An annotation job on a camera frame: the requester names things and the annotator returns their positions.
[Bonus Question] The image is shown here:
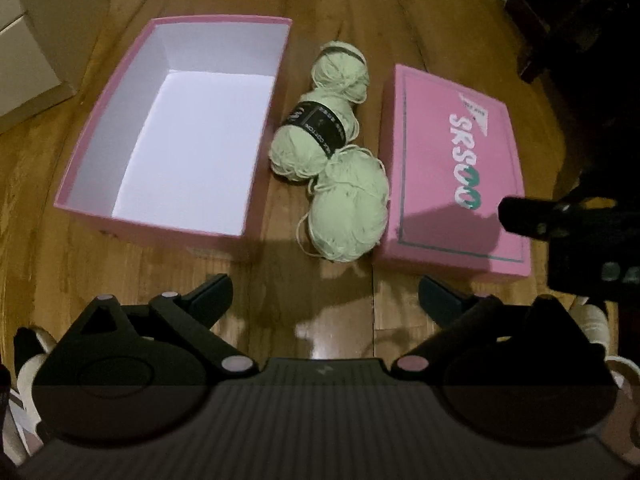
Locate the black-labelled pale green yarn ball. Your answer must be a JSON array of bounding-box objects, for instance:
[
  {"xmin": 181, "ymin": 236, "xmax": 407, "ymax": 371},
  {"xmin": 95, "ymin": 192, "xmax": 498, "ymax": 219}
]
[{"xmin": 270, "ymin": 91, "xmax": 360, "ymax": 181}]

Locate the pink cardboard box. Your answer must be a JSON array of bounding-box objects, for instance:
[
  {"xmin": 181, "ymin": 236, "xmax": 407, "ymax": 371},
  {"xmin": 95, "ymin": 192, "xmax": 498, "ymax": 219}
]
[{"xmin": 54, "ymin": 16, "xmax": 293, "ymax": 262}]

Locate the dark wooden furniture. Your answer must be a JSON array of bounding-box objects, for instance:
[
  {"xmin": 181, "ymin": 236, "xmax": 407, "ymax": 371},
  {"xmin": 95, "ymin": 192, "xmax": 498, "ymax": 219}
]
[{"xmin": 504, "ymin": 0, "xmax": 640, "ymax": 188}]

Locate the pink box lid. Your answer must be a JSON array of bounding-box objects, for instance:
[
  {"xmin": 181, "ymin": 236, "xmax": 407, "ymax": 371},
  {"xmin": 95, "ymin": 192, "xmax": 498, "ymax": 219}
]
[{"xmin": 372, "ymin": 64, "xmax": 532, "ymax": 279}]

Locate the small pale green yarn ball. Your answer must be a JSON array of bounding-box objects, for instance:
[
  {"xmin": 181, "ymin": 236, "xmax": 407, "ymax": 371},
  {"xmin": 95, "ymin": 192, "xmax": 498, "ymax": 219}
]
[{"xmin": 310, "ymin": 40, "xmax": 371, "ymax": 106}]

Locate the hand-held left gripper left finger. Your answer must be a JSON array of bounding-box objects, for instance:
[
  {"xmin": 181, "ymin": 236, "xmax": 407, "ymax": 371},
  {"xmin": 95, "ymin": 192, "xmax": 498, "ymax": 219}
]
[{"xmin": 64, "ymin": 273, "xmax": 258, "ymax": 377}]

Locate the large pale green yarn ball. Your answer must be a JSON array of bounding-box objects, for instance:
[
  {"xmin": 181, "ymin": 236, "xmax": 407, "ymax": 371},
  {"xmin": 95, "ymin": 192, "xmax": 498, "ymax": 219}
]
[{"xmin": 297, "ymin": 145, "xmax": 391, "ymax": 264}]

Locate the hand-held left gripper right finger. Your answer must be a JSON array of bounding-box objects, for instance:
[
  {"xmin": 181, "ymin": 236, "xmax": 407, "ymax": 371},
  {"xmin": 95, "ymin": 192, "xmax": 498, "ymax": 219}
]
[{"xmin": 389, "ymin": 274, "xmax": 587, "ymax": 379}]

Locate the beige cabinet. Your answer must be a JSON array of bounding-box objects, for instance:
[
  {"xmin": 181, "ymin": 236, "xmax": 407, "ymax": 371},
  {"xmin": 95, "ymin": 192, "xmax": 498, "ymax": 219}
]
[{"xmin": 0, "ymin": 0, "xmax": 77, "ymax": 133}]

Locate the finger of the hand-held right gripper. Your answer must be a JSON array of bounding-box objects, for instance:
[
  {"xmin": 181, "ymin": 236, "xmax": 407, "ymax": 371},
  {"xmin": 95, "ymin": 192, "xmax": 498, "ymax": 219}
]
[{"xmin": 499, "ymin": 194, "xmax": 577, "ymax": 242}]

